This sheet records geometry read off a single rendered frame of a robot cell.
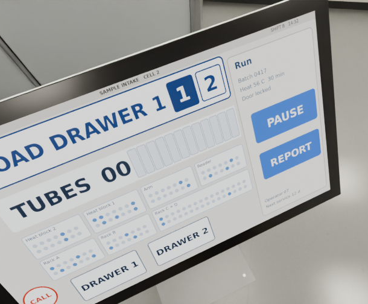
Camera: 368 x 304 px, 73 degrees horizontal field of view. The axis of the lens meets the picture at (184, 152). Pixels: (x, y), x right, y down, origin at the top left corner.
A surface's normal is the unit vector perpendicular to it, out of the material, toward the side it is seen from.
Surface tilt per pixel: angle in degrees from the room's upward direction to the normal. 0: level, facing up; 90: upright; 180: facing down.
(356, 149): 0
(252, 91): 50
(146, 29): 90
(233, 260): 5
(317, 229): 0
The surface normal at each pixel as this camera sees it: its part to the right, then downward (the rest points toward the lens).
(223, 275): -0.04, -0.42
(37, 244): 0.27, 0.33
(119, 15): -0.19, 0.88
